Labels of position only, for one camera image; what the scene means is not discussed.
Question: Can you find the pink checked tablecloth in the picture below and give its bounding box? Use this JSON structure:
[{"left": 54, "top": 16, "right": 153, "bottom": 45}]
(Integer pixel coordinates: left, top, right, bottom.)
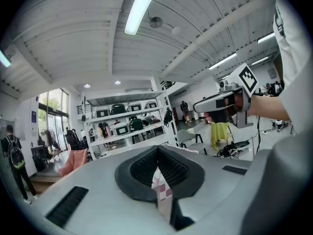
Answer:
[{"left": 151, "top": 166, "right": 174, "bottom": 224}]

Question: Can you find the grey round ceiling fixture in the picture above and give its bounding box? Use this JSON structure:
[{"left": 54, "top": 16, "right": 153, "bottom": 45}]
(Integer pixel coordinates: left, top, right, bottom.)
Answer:
[{"left": 149, "top": 16, "right": 163, "bottom": 29}]

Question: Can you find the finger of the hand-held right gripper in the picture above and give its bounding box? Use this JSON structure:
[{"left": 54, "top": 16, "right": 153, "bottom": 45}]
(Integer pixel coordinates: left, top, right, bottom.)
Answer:
[{"left": 209, "top": 111, "right": 231, "bottom": 124}]

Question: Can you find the person's right forearm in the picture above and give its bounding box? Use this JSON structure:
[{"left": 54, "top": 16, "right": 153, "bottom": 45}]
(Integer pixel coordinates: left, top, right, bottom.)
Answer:
[{"left": 246, "top": 94, "right": 292, "bottom": 122}]

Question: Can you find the clothes rack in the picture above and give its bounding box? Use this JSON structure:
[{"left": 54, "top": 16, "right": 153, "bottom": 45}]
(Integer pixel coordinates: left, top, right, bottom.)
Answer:
[{"left": 38, "top": 127, "right": 61, "bottom": 157}]

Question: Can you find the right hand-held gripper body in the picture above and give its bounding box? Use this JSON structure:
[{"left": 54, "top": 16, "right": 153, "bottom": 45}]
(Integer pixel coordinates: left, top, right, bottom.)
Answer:
[{"left": 193, "top": 63, "right": 259, "bottom": 129}]

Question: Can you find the person's right hand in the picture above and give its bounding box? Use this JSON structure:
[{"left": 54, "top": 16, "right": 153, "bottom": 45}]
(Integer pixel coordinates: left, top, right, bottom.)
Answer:
[{"left": 225, "top": 94, "right": 244, "bottom": 115}]

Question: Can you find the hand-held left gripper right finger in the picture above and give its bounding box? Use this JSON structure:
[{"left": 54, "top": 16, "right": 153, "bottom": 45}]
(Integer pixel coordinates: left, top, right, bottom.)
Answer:
[{"left": 157, "top": 145, "right": 205, "bottom": 231}]

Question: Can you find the long ceiling tube light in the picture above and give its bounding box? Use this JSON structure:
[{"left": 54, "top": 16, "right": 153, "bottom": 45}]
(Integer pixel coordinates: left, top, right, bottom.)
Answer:
[
  {"left": 251, "top": 56, "right": 270, "bottom": 66},
  {"left": 257, "top": 32, "right": 276, "bottom": 44},
  {"left": 208, "top": 52, "right": 238, "bottom": 71},
  {"left": 0, "top": 48, "right": 12, "bottom": 68},
  {"left": 124, "top": 0, "right": 163, "bottom": 36}
]

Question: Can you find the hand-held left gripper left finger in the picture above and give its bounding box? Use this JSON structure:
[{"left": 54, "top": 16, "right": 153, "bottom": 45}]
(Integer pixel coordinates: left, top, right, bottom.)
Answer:
[{"left": 114, "top": 145, "right": 159, "bottom": 203}]

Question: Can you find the white metal shelf rack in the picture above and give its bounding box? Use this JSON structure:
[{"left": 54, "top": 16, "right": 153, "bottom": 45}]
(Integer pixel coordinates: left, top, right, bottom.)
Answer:
[{"left": 82, "top": 90, "right": 179, "bottom": 161}]

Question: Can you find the yellow cloth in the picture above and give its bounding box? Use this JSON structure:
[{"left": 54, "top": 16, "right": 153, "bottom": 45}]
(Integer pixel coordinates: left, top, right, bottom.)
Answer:
[{"left": 210, "top": 121, "right": 231, "bottom": 152}]

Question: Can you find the person's white shirt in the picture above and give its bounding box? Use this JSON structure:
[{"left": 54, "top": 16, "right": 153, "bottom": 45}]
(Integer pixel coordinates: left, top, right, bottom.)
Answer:
[{"left": 273, "top": 0, "right": 313, "bottom": 137}]

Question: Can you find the pile of black cables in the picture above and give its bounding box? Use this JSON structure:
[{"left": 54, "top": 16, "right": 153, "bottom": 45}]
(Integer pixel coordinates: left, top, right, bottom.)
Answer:
[{"left": 216, "top": 142, "right": 240, "bottom": 159}]

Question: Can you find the black office chair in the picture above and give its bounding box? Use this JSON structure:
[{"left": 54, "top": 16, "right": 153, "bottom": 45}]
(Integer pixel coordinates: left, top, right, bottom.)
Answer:
[{"left": 64, "top": 129, "right": 81, "bottom": 151}]

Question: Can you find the grey chair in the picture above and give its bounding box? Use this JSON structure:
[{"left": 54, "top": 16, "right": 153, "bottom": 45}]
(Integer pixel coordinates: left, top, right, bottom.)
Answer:
[{"left": 177, "top": 128, "right": 208, "bottom": 156}]

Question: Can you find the pink chair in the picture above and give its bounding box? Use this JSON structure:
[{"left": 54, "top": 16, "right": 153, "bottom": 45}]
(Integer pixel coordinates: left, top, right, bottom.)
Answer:
[{"left": 58, "top": 148, "right": 89, "bottom": 178}]

